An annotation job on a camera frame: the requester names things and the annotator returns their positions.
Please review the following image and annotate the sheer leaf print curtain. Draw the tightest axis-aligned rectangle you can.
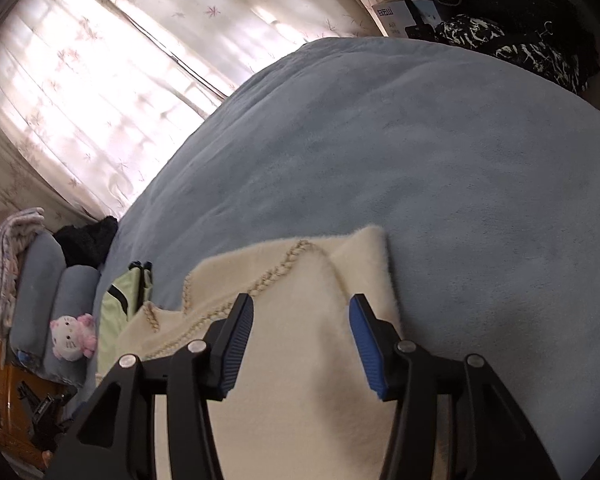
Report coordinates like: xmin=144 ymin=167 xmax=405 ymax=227
xmin=55 ymin=0 xmax=386 ymax=98
xmin=0 ymin=0 xmax=231 ymax=226

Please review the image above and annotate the floral folded blanket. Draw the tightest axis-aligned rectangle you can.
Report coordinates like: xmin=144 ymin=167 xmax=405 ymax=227
xmin=0 ymin=207 xmax=46 ymax=336

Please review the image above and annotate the black white patterned cloth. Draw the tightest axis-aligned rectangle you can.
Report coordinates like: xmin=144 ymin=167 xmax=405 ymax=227
xmin=432 ymin=14 xmax=581 ymax=96

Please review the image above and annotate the wooden bookshelf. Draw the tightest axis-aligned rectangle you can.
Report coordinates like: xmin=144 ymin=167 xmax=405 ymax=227
xmin=325 ymin=0 xmax=600 ymax=126

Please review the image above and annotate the light green garment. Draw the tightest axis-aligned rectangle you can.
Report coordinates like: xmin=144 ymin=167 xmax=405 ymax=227
xmin=97 ymin=260 xmax=153 ymax=356

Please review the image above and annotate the blue bed blanket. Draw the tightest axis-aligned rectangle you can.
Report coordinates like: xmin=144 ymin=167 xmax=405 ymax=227
xmin=62 ymin=35 xmax=600 ymax=480

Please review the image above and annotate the large rolled blue blanket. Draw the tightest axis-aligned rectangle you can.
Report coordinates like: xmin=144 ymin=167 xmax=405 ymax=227
xmin=10 ymin=232 xmax=66 ymax=356

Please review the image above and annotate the orange wooden headboard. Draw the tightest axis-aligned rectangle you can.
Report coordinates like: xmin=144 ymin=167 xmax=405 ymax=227
xmin=0 ymin=335 xmax=76 ymax=461

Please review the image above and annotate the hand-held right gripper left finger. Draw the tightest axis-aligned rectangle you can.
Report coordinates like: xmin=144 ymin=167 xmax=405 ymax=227
xmin=45 ymin=292 xmax=255 ymax=480

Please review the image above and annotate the white cardboard box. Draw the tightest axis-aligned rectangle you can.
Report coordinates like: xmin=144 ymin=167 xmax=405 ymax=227
xmin=370 ymin=0 xmax=443 ymax=41

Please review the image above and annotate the black fluffy cloth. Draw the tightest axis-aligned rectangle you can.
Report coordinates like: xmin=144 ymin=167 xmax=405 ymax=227
xmin=52 ymin=216 xmax=119 ymax=268

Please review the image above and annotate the cream knitted cardigan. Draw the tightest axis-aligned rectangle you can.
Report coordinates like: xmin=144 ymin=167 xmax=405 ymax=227
xmin=96 ymin=225 xmax=406 ymax=480

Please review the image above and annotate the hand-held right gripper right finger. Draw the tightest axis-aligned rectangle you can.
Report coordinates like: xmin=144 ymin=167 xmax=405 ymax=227
xmin=348 ymin=294 xmax=561 ymax=480

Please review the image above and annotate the pink white plush cat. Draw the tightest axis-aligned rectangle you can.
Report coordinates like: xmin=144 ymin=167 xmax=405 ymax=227
xmin=49 ymin=313 xmax=98 ymax=362

